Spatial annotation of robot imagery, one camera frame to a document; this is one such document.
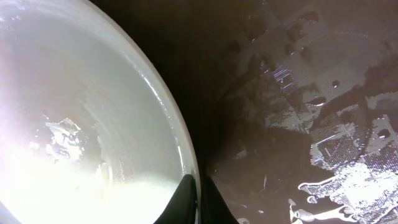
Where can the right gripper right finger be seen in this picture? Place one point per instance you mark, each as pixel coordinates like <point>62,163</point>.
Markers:
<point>214,210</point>

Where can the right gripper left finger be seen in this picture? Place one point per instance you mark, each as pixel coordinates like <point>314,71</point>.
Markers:
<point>181,208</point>

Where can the large brown tray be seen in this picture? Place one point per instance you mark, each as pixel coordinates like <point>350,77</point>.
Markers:
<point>291,105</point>

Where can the pale green plate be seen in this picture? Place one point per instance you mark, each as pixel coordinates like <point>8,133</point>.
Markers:
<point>89,131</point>

